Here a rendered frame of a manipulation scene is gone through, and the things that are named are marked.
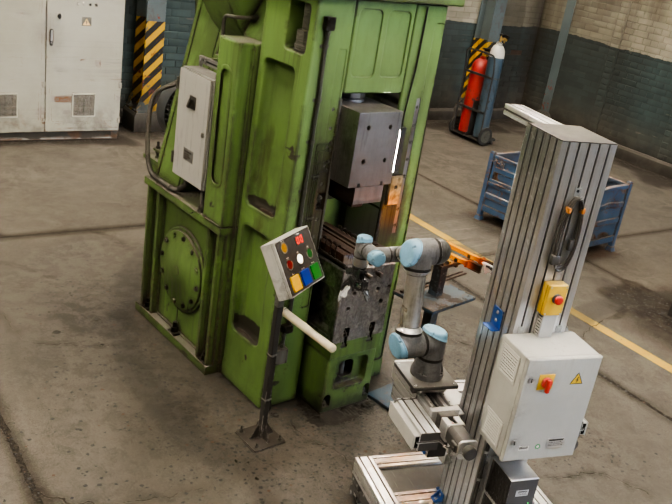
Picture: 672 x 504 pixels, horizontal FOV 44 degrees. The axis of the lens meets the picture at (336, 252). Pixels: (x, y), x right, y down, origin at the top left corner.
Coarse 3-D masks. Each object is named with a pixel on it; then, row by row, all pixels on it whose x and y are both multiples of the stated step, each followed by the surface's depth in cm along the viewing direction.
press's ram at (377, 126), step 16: (352, 112) 420; (368, 112) 419; (384, 112) 426; (400, 112) 433; (352, 128) 422; (368, 128) 424; (384, 128) 430; (400, 128) 437; (336, 144) 433; (352, 144) 423; (368, 144) 427; (384, 144) 435; (336, 160) 435; (352, 160) 425; (368, 160) 432; (384, 160) 440; (336, 176) 437; (352, 176) 429; (368, 176) 436; (384, 176) 444
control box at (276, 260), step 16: (272, 240) 403; (288, 240) 402; (304, 240) 414; (272, 256) 393; (288, 256) 399; (304, 256) 411; (272, 272) 396; (288, 272) 396; (288, 288) 394; (304, 288) 405
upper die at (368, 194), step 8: (336, 184) 445; (336, 192) 446; (344, 192) 441; (352, 192) 436; (360, 192) 437; (368, 192) 441; (376, 192) 445; (344, 200) 442; (352, 200) 437; (360, 200) 440; (368, 200) 443; (376, 200) 447
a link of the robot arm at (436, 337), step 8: (424, 328) 366; (432, 328) 368; (440, 328) 370; (432, 336) 363; (440, 336) 363; (432, 344) 364; (440, 344) 365; (432, 352) 365; (440, 352) 367; (432, 360) 368
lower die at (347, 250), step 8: (328, 224) 485; (328, 232) 472; (344, 232) 477; (328, 240) 464; (336, 240) 464; (344, 240) 463; (352, 240) 467; (328, 248) 458; (336, 248) 456; (344, 248) 455; (352, 248) 457; (336, 256) 453; (344, 256) 449; (352, 256) 453; (352, 264) 455
